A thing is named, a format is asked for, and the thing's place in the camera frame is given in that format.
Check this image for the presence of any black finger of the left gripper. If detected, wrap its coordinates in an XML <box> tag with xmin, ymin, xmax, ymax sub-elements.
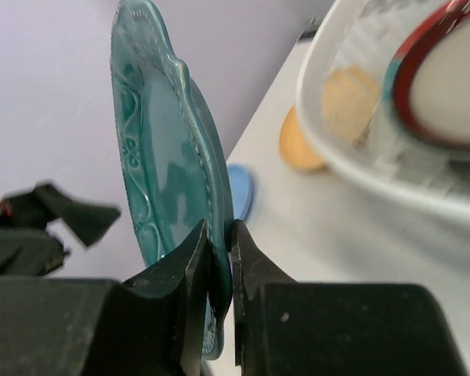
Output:
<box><xmin>3</xmin><ymin>183</ymin><xmax>121</xmax><ymax>248</ymax></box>

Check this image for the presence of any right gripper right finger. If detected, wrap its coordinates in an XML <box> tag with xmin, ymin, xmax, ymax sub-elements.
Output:
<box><xmin>230</xmin><ymin>220</ymin><xmax>295</xmax><ymax>367</ymax></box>

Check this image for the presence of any round yellow plate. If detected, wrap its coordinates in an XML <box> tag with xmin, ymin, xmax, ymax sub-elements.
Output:
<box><xmin>279</xmin><ymin>65</ymin><xmax>381</xmax><ymax>172</ymax></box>

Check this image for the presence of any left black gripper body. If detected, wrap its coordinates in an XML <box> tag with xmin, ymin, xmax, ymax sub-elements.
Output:
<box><xmin>0</xmin><ymin>160</ymin><xmax>71</xmax><ymax>277</ymax></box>

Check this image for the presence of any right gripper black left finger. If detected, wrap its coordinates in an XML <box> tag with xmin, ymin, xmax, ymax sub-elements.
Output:
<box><xmin>121</xmin><ymin>219</ymin><xmax>208</xmax><ymax>376</ymax></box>

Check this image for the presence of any white plastic dish basket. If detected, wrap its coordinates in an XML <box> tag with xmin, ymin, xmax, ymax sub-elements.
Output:
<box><xmin>296</xmin><ymin>0</ymin><xmax>470</xmax><ymax>226</ymax></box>

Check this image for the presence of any teal scalloped plate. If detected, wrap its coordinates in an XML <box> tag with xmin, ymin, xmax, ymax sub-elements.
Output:
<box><xmin>110</xmin><ymin>1</ymin><xmax>234</xmax><ymax>360</ymax></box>

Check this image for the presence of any round light blue plate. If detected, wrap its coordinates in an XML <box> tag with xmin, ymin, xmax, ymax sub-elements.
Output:
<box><xmin>227</xmin><ymin>164</ymin><xmax>254</xmax><ymax>220</ymax></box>

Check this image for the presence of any dark red rimmed plate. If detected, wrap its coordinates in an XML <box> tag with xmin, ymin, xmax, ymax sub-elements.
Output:
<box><xmin>390</xmin><ymin>1</ymin><xmax>470</xmax><ymax>144</ymax></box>

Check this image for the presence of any red teal floral plate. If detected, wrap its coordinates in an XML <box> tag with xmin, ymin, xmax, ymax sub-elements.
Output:
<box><xmin>382</xmin><ymin>58</ymin><xmax>470</xmax><ymax>163</ymax></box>

